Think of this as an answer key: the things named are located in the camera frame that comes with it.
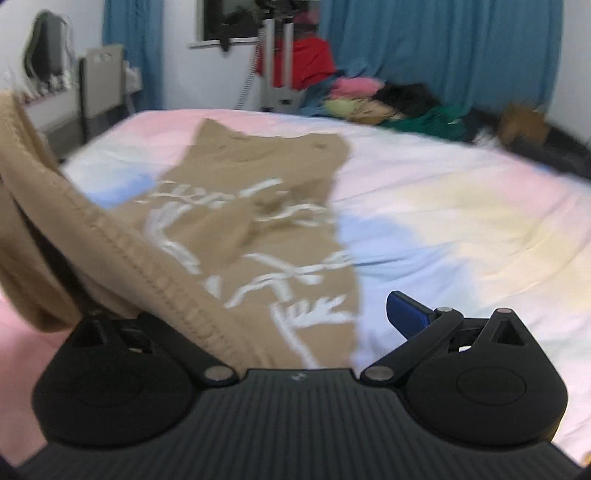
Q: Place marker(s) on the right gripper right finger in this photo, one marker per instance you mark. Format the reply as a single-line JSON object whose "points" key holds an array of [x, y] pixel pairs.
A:
{"points": [[425, 331]]}

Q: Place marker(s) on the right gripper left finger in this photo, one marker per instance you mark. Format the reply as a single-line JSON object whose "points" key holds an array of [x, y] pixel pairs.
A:
{"points": [[149, 336]]}

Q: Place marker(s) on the tan hoodie with white print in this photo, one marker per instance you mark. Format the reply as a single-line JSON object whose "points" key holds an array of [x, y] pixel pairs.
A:
{"points": [[235, 247]]}

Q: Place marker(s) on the pastel rainbow bed cover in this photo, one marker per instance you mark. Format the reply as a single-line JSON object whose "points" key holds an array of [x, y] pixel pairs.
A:
{"points": [[445, 223]]}

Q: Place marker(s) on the green garment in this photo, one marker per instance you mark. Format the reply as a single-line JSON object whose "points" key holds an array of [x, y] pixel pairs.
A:
{"points": [[442, 122]]}

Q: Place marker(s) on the beige garment in pile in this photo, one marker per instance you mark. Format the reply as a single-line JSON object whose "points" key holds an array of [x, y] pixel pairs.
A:
{"points": [[363, 111]]}

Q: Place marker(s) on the brown paper bag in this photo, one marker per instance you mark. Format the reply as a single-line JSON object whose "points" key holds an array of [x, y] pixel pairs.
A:
{"points": [[520, 121]]}

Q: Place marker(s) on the black garment pile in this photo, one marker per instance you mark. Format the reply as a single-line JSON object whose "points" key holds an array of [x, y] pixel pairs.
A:
{"points": [[412, 100]]}

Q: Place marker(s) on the black and beige chair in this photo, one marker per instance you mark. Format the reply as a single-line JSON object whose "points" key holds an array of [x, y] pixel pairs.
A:
{"points": [[102, 89]]}

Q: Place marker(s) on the pink garment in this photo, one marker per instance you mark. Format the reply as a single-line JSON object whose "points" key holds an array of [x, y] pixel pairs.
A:
{"points": [[359, 87]]}

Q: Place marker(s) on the wavy vanity mirror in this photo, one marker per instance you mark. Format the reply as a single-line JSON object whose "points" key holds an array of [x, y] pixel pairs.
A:
{"points": [[48, 51]]}

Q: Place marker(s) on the blue curtain right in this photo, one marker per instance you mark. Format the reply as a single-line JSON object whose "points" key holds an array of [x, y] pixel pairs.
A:
{"points": [[485, 54]]}

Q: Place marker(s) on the blue curtain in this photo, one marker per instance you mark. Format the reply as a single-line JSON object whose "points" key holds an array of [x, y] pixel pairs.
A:
{"points": [[485, 54], [137, 25]]}

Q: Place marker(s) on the silver tripod with phone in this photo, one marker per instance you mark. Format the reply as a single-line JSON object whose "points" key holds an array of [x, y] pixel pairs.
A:
{"points": [[277, 23]]}

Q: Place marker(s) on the red garment on tripod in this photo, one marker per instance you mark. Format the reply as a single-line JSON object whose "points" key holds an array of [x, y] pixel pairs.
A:
{"points": [[312, 63]]}

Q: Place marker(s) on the blue curtain left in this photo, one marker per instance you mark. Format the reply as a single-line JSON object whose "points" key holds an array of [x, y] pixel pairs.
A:
{"points": [[137, 25]]}

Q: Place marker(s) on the dark window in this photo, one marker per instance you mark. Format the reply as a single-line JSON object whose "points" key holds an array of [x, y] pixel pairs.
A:
{"points": [[232, 19]]}

